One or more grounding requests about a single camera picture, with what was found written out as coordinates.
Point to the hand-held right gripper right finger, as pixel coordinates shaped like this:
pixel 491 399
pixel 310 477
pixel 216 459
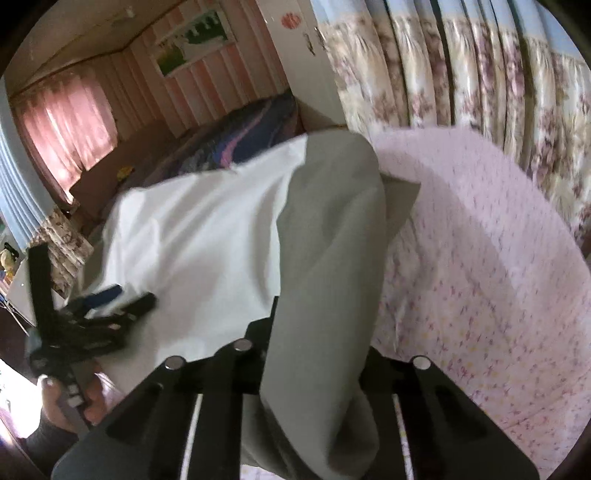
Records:
pixel 392 378

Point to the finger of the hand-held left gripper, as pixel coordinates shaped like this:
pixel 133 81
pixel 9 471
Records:
pixel 104 295
pixel 136 304

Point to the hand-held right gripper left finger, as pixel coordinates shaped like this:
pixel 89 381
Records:
pixel 258 341

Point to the grey garment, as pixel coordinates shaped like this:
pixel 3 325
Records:
pixel 332 254

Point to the person's left forearm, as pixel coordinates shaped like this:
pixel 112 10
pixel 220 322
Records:
pixel 46 447

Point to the person's left hand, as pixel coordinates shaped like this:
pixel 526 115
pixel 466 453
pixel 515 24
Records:
pixel 94 397

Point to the yellow toy figure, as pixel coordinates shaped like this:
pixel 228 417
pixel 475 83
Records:
pixel 7 262

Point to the white cloth sheet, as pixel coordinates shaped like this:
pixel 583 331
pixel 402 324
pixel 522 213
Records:
pixel 194 240

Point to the pink patterned bedsheet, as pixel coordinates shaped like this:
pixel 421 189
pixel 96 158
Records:
pixel 485 286

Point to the pink window curtain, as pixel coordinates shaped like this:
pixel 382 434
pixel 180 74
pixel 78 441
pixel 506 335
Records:
pixel 69 129

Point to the folded striped purple blanket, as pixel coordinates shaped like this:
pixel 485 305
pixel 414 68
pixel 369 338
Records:
pixel 240 138

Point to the white wardrobe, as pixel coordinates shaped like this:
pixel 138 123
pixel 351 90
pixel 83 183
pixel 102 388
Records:
pixel 307 60

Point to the brown bed frame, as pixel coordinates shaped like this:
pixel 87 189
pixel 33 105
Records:
pixel 138 157

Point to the small green wall poster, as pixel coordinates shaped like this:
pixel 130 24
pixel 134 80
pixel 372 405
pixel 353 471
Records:
pixel 170 57

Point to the wide green wall poster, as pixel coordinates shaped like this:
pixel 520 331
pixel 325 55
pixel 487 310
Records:
pixel 207 25

